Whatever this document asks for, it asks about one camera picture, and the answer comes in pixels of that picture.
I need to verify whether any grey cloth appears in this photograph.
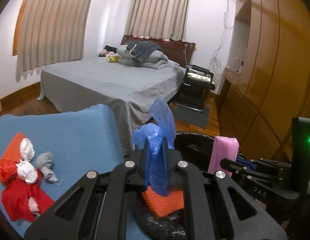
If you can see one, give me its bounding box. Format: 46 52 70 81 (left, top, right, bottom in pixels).
35 152 58 184

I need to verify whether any red plastic bag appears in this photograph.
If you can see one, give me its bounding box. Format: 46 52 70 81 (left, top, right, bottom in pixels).
0 158 17 185

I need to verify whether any blue plastic bag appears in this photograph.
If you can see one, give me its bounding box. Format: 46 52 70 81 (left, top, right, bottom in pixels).
131 98 176 197

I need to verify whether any black trash bin bag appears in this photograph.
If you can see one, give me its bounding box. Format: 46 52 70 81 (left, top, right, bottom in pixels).
129 132 214 239

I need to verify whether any small white tissue piece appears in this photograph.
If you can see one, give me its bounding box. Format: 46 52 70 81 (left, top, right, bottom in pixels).
28 197 40 217

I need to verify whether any red cloth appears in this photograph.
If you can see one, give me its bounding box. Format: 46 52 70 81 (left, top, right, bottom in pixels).
1 170 54 222

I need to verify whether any orange textured sponge pad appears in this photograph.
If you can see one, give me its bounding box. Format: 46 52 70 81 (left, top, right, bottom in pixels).
2 132 26 163

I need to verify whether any orange pad in bin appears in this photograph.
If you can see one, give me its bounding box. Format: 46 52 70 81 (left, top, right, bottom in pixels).
141 186 184 217

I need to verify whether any blue table cloth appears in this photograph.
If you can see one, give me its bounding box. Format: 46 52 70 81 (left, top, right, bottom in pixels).
0 103 151 240

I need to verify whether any wooden wardrobe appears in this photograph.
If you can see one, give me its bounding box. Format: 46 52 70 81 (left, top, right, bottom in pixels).
217 0 310 161

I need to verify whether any black chair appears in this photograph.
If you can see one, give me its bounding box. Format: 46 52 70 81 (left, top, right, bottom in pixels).
173 44 215 112

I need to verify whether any wooden headboard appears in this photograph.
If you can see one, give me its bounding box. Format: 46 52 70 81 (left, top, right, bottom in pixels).
121 35 196 67

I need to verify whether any bed with grey sheet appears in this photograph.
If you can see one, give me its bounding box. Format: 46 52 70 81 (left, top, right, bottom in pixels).
37 57 185 155

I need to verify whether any grey folded bedding pile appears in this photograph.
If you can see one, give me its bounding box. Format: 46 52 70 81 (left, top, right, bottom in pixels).
117 41 180 70

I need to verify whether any yellow plush toy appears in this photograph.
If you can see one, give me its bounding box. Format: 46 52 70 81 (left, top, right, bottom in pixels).
109 55 121 63

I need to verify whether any right beige curtain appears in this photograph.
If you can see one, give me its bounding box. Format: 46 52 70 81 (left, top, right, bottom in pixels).
124 0 190 41

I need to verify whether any beige curtain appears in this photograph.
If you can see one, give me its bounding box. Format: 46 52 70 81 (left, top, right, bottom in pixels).
124 0 190 41
13 0 91 81

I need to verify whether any left beige curtain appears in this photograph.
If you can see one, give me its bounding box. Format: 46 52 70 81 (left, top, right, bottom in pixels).
13 0 91 81

